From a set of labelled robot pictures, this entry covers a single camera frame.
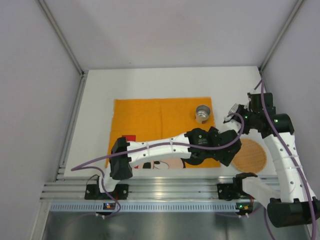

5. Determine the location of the metal cup with beige sleeve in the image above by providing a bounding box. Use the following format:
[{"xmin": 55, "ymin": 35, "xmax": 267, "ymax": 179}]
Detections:
[{"xmin": 195, "ymin": 104, "xmax": 211, "ymax": 124}]

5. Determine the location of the orange cartoon mouse placemat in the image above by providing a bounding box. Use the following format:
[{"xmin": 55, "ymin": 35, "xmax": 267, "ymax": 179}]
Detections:
[{"xmin": 104, "ymin": 96, "xmax": 222, "ymax": 170}]

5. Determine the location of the fork with teal handle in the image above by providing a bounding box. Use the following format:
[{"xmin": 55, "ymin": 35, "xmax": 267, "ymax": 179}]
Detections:
[{"xmin": 228, "ymin": 103, "xmax": 239, "ymax": 115}]

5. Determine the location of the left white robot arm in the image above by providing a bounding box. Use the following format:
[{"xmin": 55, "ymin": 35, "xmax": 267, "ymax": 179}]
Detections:
[{"xmin": 98, "ymin": 127, "xmax": 244, "ymax": 193}]

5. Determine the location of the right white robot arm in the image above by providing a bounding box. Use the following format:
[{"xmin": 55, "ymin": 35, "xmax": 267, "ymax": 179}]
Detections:
[{"xmin": 230, "ymin": 93, "xmax": 320, "ymax": 228}]

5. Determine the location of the round woven wicker plate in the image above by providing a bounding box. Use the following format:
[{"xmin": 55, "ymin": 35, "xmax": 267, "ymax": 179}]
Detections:
[{"xmin": 232, "ymin": 138, "xmax": 267, "ymax": 174}]

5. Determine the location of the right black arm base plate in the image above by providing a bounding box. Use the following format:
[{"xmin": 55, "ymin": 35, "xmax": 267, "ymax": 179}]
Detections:
[{"xmin": 216, "ymin": 183, "xmax": 251, "ymax": 201}]

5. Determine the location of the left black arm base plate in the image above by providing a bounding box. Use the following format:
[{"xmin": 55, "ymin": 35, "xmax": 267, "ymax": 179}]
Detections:
[{"xmin": 84, "ymin": 183, "xmax": 129, "ymax": 200}]

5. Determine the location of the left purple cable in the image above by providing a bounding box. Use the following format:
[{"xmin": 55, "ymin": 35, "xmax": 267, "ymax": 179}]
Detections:
[{"xmin": 71, "ymin": 112, "xmax": 245, "ymax": 211}]

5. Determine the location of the aluminium frame rail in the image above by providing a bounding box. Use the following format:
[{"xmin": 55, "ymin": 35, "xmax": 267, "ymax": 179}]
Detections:
[{"xmin": 40, "ymin": 176, "xmax": 233, "ymax": 201}]

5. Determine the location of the slotted grey cable duct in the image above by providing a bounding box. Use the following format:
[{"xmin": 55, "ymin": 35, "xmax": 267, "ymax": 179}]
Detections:
[{"xmin": 50, "ymin": 201, "xmax": 253, "ymax": 213}]

